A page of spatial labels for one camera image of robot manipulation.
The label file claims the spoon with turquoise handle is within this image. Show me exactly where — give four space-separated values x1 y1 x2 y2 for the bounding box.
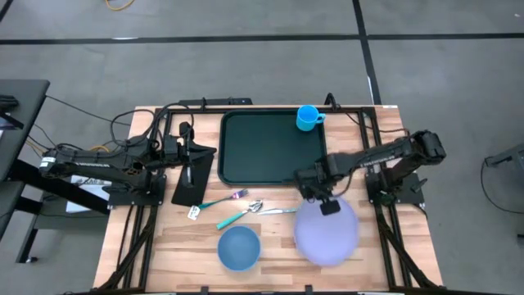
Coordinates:
215 199 264 231

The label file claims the white paper sheet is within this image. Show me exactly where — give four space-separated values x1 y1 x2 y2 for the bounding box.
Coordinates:
65 175 112 215

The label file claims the knife with turquoise handle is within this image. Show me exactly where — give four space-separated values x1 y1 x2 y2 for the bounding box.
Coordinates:
256 206 299 217

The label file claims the yellow floor cable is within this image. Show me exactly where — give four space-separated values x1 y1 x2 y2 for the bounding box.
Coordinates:
105 0 137 12

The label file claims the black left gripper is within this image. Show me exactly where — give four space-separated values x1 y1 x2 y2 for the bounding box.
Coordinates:
162 121 218 189

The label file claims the black metal table frame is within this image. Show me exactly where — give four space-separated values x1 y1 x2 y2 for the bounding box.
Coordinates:
93 104 444 295

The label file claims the black power strip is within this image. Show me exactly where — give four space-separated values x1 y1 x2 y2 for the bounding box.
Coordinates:
178 97 254 107

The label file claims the grey stand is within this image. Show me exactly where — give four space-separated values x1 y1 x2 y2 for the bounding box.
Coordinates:
484 142 524 170

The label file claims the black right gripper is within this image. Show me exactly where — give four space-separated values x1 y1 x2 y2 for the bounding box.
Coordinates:
294 157 344 218

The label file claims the iridescent fork with teal handle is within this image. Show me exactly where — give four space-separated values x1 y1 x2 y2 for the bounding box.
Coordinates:
196 188 250 211

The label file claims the black side table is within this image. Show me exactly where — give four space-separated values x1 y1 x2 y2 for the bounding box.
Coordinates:
0 79 52 243

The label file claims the blue bowl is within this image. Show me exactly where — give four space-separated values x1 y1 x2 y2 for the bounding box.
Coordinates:
216 225 262 273

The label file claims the black cloth napkin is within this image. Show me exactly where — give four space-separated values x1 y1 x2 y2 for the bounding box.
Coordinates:
170 152 217 207

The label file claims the dark green tray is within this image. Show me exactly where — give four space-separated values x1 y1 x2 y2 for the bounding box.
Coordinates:
216 109 329 187

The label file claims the black floor cable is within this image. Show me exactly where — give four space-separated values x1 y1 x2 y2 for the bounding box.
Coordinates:
480 157 524 216

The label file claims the turquoise mug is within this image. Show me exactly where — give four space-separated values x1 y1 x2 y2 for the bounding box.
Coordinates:
295 104 328 133

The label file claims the lavender plate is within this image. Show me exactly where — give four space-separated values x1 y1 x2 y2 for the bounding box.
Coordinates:
293 196 361 268

